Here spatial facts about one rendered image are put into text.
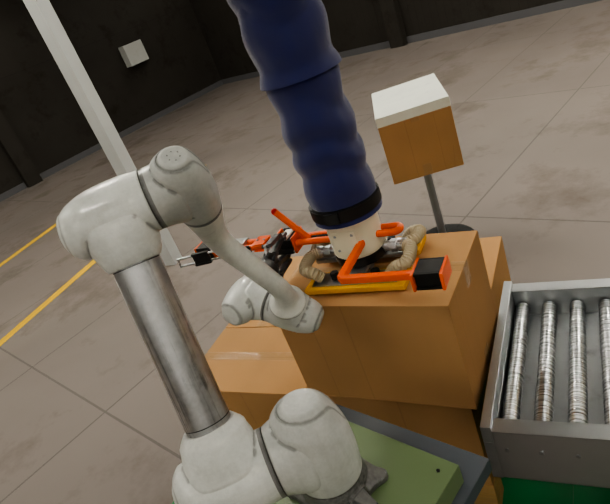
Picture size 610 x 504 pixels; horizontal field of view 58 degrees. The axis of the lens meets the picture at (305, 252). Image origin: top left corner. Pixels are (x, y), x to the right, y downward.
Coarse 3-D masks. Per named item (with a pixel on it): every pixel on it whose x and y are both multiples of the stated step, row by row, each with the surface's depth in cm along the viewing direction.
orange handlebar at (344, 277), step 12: (384, 228) 170; (396, 228) 165; (252, 240) 195; (264, 240) 190; (300, 240) 181; (312, 240) 179; (324, 240) 177; (360, 252) 163; (348, 264) 156; (348, 276) 150; (360, 276) 148; (372, 276) 146; (384, 276) 144; (396, 276) 143; (408, 276) 141
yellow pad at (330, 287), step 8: (336, 272) 173; (368, 272) 171; (312, 280) 180; (328, 280) 176; (336, 280) 174; (408, 280) 163; (312, 288) 176; (320, 288) 174; (328, 288) 172; (336, 288) 171; (344, 288) 169; (352, 288) 168; (360, 288) 167; (368, 288) 165; (376, 288) 164; (384, 288) 163; (392, 288) 162; (400, 288) 161
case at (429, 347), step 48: (432, 240) 182; (480, 288) 177; (288, 336) 186; (336, 336) 175; (384, 336) 166; (432, 336) 157; (480, 336) 173; (336, 384) 189; (384, 384) 178; (432, 384) 168; (480, 384) 171
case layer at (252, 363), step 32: (256, 320) 254; (224, 352) 241; (256, 352) 232; (288, 352) 224; (224, 384) 221; (256, 384) 214; (288, 384) 207; (256, 416) 218; (384, 416) 189; (416, 416) 182; (448, 416) 177; (480, 416) 180; (480, 448) 179
